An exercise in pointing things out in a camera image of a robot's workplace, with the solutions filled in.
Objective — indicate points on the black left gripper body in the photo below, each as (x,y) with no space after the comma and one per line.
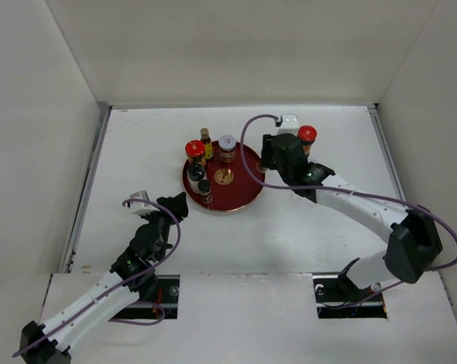
(164,223)

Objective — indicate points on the red-lid dark sauce jar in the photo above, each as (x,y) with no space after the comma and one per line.
(307,135)

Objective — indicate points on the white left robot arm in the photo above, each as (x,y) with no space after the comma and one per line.
(130,278)

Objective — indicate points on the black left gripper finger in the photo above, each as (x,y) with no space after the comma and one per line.
(167,203)
(180,206)

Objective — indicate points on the black-cap white salt bottle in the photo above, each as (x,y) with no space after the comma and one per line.
(196,172)

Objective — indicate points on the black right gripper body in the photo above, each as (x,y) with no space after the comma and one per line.
(269,158)

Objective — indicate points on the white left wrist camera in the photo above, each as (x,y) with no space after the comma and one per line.
(137,204)

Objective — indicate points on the small yellow-label brown bottle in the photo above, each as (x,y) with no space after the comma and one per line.
(207,142)

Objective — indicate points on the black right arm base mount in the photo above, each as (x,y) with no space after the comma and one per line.
(338,298)

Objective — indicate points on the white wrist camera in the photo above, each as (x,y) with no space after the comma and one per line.
(287,123)
(137,204)

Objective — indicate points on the black-cap spice bottle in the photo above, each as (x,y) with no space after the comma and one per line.
(204,188)

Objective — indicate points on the round red lacquer tray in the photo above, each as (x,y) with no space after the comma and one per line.
(232,188)

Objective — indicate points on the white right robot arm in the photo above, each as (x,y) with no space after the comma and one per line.
(410,234)

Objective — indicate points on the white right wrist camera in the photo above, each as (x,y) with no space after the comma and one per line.
(287,123)

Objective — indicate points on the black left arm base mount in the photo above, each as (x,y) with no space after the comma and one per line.
(166,294)

